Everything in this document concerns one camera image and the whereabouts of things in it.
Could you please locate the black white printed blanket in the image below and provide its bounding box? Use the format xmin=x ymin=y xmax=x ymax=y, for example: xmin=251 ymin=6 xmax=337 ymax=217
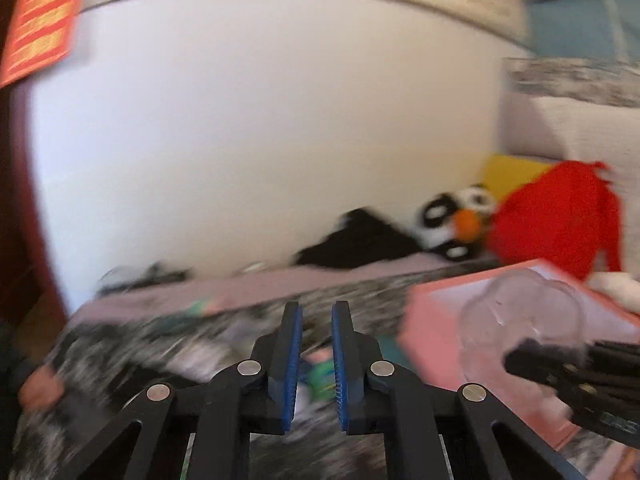
xmin=12 ymin=267 xmax=640 ymax=480

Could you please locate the dark wooden door frame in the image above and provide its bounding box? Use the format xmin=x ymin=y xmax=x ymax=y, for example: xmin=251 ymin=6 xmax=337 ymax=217
xmin=0 ymin=0 xmax=68 ymax=323

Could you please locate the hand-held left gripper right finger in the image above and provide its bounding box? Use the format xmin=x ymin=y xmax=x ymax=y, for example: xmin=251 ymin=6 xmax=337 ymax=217
xmin=331 ymin=301 xmax=586 ymax=480

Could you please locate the pink bed sheet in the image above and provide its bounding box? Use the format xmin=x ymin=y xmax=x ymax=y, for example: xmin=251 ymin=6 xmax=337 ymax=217
xmin=75 ymin=250 xmax=506 ymax=323

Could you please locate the yellow cushion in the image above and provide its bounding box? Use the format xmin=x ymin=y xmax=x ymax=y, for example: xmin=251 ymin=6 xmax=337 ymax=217
xmin=481 ymin=154 xmax=557 ymax=203

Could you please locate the red plush toy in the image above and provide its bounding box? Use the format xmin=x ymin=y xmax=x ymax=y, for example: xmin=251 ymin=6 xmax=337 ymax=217
xmin=486 ymin=160 xmax=624 ymax=282

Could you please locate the red paper wall poster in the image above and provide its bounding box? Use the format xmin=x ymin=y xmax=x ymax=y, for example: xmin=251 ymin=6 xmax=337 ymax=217
xmin=0 ymin=0 xmax=95 ymax=87

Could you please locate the dark cloth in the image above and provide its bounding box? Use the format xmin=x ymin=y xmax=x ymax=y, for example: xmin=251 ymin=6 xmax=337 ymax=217
xmin=96 ymin=261 xmax=192 ymax=293

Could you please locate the clear plastic cup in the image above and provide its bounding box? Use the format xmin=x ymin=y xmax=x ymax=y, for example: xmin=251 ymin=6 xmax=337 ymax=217
xmin=459 ymin=269 xmax=587 ymax=388

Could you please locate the black cloth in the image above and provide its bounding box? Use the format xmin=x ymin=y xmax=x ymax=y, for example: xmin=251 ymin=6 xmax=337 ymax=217
xmin=292 ymin=207 xmax=422 ymax=271

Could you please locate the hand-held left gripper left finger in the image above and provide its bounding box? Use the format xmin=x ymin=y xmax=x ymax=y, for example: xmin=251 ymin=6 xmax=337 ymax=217
xmin=47 ymin=302 xmax=303 ymax=480

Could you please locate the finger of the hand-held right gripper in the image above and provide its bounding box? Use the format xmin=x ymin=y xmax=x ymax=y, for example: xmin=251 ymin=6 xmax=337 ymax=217
xmin=504 ymin=340 xmax=640 ymax=403

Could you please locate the black white penguin plush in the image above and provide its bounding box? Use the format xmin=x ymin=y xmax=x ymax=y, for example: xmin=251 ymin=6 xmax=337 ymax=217
xmin=414 ymin=184 xmax=501 ymax=262

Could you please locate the pink cardboard box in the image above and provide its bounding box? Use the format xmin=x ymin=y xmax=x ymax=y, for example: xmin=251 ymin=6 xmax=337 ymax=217
xmin=397 ymin=258 xmax=640 ymax=452

